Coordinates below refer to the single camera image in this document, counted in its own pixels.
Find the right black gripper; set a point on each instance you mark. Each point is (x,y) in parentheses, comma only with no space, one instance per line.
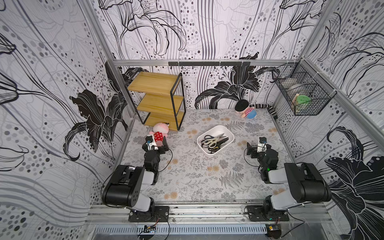
(256,150)

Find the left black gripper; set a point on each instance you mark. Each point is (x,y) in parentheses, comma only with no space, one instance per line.
(160,148)

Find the white plastic storage box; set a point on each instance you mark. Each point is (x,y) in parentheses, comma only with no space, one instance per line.
(216,131)

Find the beige handled scissors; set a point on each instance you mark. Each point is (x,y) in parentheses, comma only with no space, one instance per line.
(212,141)

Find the black handled scissors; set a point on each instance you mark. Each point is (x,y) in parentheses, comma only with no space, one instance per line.
(216,148)

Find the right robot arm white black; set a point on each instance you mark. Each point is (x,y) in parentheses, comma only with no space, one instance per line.
(306,184)

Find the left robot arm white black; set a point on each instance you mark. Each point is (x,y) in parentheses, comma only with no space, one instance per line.
(124,186)

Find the pink plush pig toy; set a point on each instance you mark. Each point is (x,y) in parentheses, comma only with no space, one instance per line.
(160,132)

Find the striped plush tail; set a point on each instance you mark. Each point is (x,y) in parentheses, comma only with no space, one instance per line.
(269,108)

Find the floral table mat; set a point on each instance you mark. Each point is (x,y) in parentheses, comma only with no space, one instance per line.
(188,174)

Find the wooden three tier shelf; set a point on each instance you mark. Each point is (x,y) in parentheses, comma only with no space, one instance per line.
(158,98)

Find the green lid in basket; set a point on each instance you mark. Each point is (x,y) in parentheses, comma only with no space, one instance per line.
(302,100)

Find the small circuit board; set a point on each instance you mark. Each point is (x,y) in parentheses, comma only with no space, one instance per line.
(149,229)

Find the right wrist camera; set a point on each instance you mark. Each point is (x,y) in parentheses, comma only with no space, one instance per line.
(262,144)

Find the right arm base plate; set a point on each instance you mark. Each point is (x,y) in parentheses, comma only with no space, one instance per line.
(259,214)

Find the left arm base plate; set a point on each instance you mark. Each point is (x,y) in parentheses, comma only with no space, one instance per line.
(158,214)

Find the black wire basket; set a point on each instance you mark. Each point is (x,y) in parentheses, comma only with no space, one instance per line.
(301,78)

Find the black hook rail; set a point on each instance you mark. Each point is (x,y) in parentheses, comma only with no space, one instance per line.
(214,63)

